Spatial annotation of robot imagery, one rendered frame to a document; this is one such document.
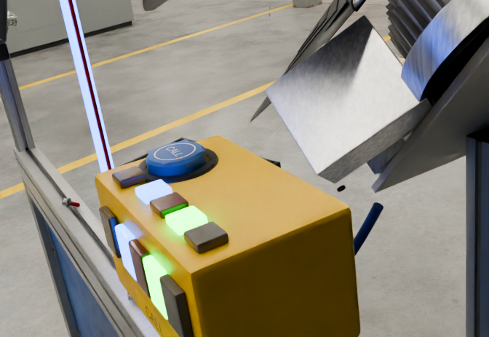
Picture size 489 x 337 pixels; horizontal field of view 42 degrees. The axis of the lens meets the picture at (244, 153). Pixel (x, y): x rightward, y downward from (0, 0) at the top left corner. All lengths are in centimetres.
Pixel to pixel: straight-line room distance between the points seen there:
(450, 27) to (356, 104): 15
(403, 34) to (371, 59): 5
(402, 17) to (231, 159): 36
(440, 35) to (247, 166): 31
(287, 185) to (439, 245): 199
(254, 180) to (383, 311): 167
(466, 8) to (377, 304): 151
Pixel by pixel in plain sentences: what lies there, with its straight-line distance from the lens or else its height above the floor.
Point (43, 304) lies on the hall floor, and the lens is 239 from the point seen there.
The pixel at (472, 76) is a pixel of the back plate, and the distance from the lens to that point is 71.
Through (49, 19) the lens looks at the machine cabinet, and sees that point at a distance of 703.
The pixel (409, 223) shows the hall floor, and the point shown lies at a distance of 248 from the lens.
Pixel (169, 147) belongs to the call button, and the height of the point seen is 108.
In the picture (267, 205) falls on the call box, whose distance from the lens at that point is 35.
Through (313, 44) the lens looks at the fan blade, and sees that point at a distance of 90.
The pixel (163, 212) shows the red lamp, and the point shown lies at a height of 108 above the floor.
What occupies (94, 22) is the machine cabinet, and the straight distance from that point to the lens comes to 728.
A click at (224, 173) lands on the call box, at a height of 107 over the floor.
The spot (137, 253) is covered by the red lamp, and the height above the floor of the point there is 106.
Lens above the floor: 123
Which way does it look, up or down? 22 degrees down
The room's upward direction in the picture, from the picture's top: 8 degrees counter-clockwise
